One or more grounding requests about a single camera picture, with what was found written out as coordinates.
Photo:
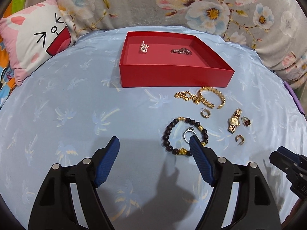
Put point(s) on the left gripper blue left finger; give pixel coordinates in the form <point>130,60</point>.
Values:
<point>104,159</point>

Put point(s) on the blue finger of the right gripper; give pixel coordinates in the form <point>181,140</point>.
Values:
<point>295,158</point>
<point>280,161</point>

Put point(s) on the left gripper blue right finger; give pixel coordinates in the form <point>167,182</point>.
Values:
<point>203,163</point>

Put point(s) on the silver wristwatch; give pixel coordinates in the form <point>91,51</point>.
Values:
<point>183,51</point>

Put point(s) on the gold hoop earring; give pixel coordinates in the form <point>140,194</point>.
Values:
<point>240,139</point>
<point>205,113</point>

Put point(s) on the gold wristwatch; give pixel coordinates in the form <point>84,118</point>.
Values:
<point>234,120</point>

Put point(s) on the light blue palm sheet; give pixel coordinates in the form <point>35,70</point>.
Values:
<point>73,104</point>

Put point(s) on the gold woven cuff bangle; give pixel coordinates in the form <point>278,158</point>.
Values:
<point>211,97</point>

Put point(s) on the purple object at edge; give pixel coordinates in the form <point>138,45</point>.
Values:
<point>295,98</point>

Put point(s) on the red cardboard box tray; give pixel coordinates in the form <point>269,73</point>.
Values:
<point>146,61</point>

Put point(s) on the colourful cartoon bedsheet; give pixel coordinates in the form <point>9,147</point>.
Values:
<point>7,74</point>

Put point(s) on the grey floral blanket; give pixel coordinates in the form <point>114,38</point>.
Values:
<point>275,29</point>

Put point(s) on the pink white cat pillow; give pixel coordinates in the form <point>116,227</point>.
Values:
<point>34,35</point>

